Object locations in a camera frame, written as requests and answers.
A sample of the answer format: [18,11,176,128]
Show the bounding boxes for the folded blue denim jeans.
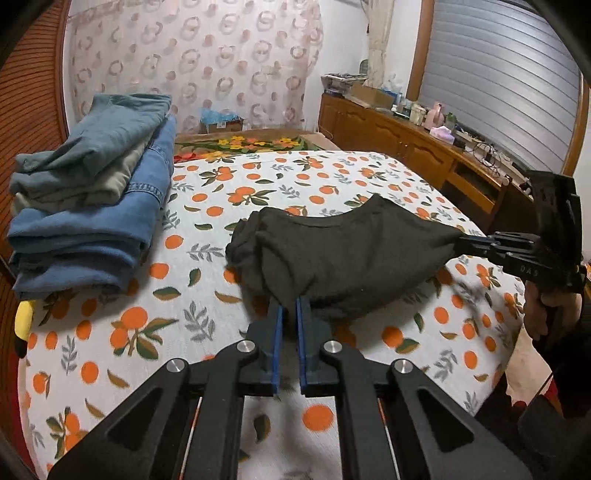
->
[7,114,177,302]

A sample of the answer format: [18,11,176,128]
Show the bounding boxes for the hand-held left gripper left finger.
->
[46,302,284,480]

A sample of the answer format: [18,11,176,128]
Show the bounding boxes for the yellow black plush toy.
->
[13,299,36,359]

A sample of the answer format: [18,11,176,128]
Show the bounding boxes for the grey window shutter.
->
[418,0,583,175]

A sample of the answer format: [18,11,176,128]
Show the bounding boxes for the ring-patterned sheer curtain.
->
[67,0,324,136]

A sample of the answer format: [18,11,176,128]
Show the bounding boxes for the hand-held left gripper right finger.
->
[295,295,534,480]

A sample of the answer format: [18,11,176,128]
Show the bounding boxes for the tangled cables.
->
[470,142,506,169]

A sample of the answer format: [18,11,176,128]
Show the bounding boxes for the black pants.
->
[225,194,468,321]

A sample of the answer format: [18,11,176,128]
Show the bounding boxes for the person's dark clothing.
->
[475,295,591,467]

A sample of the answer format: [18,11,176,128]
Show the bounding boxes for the open cardboard box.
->
[351,83,399,110]

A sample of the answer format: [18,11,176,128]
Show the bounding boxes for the wooden sideboard cabinet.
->
[318,92,541,232]

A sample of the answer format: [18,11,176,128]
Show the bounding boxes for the beige narrow curtain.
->
[367,0,387,88]

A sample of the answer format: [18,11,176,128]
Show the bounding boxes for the wooden window frame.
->
[406,0,437,100]

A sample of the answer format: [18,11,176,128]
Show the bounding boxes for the pink bottle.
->
[427,102,447,131]

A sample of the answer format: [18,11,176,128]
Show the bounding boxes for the person's right hand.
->
[524,281,583,343]

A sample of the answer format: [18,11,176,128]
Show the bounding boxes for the beige floral blanket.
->
[173,129,343,163]

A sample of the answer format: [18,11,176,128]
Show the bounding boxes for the white orange-print bedsheet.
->
[18,150,527,480]

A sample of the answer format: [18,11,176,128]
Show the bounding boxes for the folded faded grey-blue jeans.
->
[9,93,173,197]

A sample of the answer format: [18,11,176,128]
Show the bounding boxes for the folded khaki pants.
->
[13,136,155,214]

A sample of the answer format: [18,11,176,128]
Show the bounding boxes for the cardboard box with blue items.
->
[199,108,245,136]

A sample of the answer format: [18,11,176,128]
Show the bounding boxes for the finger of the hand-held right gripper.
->
[459,232,540,252]
[461,244,515,271]

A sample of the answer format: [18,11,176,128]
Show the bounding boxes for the wooden louvred wardrobe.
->
[0,0,75,278]

